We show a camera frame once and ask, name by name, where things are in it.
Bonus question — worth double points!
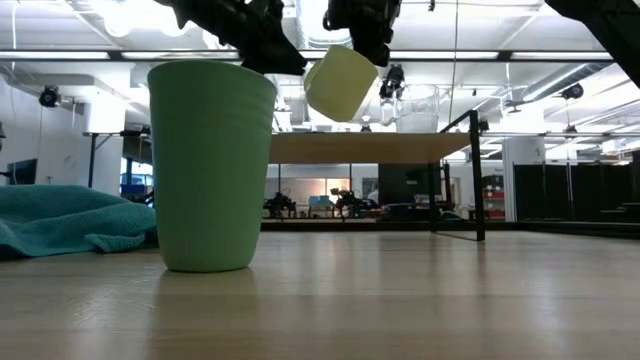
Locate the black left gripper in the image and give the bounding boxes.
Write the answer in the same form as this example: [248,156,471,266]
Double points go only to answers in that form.
[154,0,307,76]

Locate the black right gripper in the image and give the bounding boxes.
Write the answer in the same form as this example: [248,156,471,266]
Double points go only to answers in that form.
[323,0,401,68]

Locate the yellow mug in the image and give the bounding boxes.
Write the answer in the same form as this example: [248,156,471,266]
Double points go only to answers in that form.
[303,44,380,124]

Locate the clear glass mug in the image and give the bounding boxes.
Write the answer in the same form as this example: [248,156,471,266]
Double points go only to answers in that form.
[380,83,441,134]

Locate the green plastic cup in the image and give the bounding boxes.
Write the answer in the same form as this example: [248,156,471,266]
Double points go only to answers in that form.
[147,59,278,274]

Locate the wooden shelf with black legs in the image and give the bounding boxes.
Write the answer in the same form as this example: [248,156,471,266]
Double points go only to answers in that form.
[268,109,487,243]

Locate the black ceiling-hung device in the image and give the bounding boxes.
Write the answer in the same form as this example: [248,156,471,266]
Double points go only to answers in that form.
[378,63,406,100]
[560,82,585,101]
[38,84,62,109]

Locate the background black robot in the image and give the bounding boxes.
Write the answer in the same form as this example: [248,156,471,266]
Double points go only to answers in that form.
[330,187,372,220]
[263,191,297,220]

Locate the blue storage bins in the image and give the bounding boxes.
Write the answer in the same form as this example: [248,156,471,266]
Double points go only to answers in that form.
[119,172,154,200]

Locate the red storage boxes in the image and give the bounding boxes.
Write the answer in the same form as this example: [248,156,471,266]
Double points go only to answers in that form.
[482,188,506,221]

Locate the background table with black leg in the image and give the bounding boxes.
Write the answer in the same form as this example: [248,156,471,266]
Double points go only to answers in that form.
[82,128,151,189]

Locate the black room partition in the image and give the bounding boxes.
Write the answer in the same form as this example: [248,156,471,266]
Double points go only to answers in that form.
[513,162,632,222]

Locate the teal cloth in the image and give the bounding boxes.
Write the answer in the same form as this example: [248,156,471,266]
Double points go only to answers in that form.
[0,184,159,261]

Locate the black monitor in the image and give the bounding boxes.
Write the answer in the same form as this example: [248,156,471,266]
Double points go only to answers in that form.
[6,158,39,186]

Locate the black metal table frame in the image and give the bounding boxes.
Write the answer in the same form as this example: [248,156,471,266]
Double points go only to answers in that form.
[259,218,640,239]

